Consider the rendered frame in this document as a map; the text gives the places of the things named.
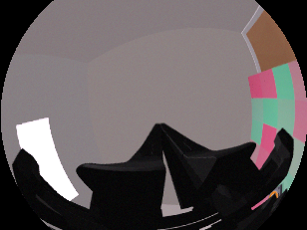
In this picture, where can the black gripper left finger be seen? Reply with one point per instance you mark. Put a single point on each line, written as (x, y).
(143, 173)

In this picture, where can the orange round plate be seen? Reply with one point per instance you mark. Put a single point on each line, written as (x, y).
(274, 192)

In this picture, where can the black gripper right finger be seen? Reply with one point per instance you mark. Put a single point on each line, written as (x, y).
(191, 166)

